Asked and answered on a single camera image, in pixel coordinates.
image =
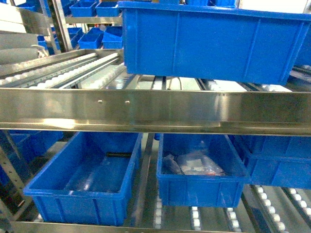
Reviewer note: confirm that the plastic wrapped packets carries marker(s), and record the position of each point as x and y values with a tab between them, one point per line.
197	162

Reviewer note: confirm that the blue bin with packets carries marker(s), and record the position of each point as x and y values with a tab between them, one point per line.
196	190

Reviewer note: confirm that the large blue plastic bin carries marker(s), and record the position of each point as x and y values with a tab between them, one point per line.
211	42

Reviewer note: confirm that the blue bin lower left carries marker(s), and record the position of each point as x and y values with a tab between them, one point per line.
89	181

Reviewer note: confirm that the stainless steel shelf rack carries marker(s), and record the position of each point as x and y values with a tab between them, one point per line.
86	87

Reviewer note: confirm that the blue bin lower right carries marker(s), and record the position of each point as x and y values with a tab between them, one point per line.
283	161

